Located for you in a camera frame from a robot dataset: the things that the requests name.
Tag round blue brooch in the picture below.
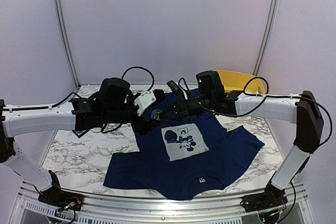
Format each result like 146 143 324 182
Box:
151 109 162 121

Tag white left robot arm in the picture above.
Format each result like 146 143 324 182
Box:
1 78 164 207

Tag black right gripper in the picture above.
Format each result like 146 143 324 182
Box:
159 93 215 121

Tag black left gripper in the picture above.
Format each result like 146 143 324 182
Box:
103 92 164 135

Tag aluminium left corner post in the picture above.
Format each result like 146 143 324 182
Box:
54 0 81 89

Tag aluminium right corner post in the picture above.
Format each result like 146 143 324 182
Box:
253 0 279 76

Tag yellow plastic basket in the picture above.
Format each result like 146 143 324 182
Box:
215 70 266 93

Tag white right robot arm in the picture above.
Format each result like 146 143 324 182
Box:
157 70 324 207

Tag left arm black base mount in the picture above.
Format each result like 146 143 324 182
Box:
35 170 83 211

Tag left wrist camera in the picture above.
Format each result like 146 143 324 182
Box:
133 89 165 116

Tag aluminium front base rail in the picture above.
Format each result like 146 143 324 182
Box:
9 182 315 223

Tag navy blue printed t-shirt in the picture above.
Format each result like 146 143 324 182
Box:
102 89 265 202

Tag aluminium corner post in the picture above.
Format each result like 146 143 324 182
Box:
54 0 81 89
253 0 279 76

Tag black case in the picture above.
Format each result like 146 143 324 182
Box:
72 130 90 138

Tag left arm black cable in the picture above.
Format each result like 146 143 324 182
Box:
5 66 155 133

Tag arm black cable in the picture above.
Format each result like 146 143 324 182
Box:
5 66 155 133
178 76 332 146

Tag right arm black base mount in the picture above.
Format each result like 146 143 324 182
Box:
240 180 288 212

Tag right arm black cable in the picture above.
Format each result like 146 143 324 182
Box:
178 76 332 146

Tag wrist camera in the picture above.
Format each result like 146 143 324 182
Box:
166 80 186 99
133 89 165 116

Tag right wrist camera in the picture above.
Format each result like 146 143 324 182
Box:
166 80 186 99

